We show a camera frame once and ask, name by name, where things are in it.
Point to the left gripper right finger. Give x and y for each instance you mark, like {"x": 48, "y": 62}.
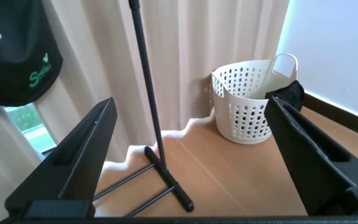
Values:
{"x": 315, "y": 165}

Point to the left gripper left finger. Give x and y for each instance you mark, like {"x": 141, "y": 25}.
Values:
{"x": 73, "y": 161}

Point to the black garment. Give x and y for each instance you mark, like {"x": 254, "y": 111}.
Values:
{"x": 291, "y": 91}
{"x": 17, "y": 62}

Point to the white laundry basket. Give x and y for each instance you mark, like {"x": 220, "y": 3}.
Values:
{"x": 244, "y": 124}

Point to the black clothes rack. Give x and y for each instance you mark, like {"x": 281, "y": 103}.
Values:
{"x": 148, "y": 77}

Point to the window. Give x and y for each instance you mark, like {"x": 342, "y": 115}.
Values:
{"x": 30, "y": 124}

